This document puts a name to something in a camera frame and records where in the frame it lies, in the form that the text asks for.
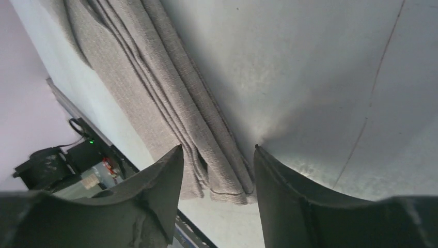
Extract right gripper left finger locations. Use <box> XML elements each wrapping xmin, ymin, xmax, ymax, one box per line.
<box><xmin>1</xmin><ymin>146</ymin><xmax>184</xmax><ymax>247</ymax></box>

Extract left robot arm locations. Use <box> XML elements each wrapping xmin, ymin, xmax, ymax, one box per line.
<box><xmin>12</xmin><ymin>139</ymin><xmax>112</xmax><ymax>192</ymax></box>

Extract grey cloth napkin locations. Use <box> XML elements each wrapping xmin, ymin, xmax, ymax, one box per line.
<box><xmin>48</xmin><ymin>0</ymin><xmax>257</xmax><ymax>206</ymax></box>

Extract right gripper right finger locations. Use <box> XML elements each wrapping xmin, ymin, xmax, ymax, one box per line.
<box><xmin>254</xmin><ymin>146</ymin><xmax>437</xmax><ymax>247</ymax></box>

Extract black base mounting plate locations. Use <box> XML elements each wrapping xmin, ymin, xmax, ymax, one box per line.
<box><xmin>68</xmin><ymin>118</ymin><xmax>218</xmax><ymax>248</ymax></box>

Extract aluminium frame rail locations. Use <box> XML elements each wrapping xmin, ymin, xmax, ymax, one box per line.
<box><xmin>46</xmin><ymin>77</ymin><xmax>113</xmax><ymax>146</ymax></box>

